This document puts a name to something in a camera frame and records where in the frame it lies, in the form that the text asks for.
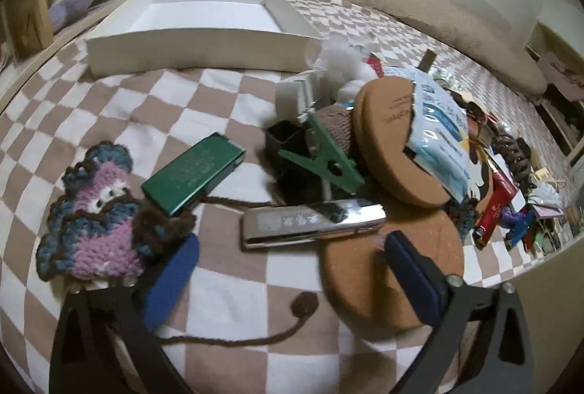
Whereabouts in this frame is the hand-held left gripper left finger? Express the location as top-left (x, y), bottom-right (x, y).
top-left (48, 234), bottom-right (201, 394)

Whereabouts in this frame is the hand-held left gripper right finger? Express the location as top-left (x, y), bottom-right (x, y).
top-left (383, 232), bottom-right (534, 394)

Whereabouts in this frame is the silver harmonica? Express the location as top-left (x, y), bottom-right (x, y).
top-left (242, 199), bottom-right (388, 251)

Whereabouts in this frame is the round cork coaster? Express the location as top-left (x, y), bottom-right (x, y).
top-left (319, 207), bottom-right (465, 332)

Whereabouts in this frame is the checkered bed sheet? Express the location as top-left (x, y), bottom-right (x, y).
top-left (0, 0), bottom-right (584, 394)

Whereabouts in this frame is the purple blue crochet piece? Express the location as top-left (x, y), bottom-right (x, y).
top-left (35, 141), bottom-right (320, 347)

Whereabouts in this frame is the green metal lighter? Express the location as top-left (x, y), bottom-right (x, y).
top-left (141, 132), bottom-right (247, 217)

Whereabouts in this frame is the panda round coaster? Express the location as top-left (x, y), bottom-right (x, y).
top-left (465, 148), bottom-right (492, 204)

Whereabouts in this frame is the green plastic clip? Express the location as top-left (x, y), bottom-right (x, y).
top-left (278, 113), bottom-right (366, 194)

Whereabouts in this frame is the white blue foil packet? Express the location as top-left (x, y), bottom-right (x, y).
top-left (405, 68), bottom-right (473, 196)

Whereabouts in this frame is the brown hair claw clip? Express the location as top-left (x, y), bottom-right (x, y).
top-left (495, 134), bottom-right (533, 183)

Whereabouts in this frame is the brown knit piece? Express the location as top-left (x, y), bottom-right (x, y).
top-left (315, 104), bottom-right (357, 158)

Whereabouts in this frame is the small black open box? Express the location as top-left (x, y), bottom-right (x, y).
top-left (266, 120), bottom-right (321, 195)

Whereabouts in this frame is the small white plastic box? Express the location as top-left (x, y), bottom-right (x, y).
top-left (276, 73), bottom-right (321, 122)

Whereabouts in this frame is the white cotton fluff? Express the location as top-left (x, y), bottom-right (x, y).
top-left (319, 45), bottom-right (380, 85)

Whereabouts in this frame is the shallow white box lid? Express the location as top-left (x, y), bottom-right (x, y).
top-left (84, 0), bottom-right (323, 78)

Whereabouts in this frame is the open closet with clothes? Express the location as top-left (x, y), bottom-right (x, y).
top-left (525, 20), bottom-right (584, 157)

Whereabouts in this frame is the purple plush toy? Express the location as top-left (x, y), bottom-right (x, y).
top-left (48, 0), bottom-right (118, 34)

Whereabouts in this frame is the cork ring coaster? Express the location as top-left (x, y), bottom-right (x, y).
top-left (353, 77), bottom-right (450, 209)

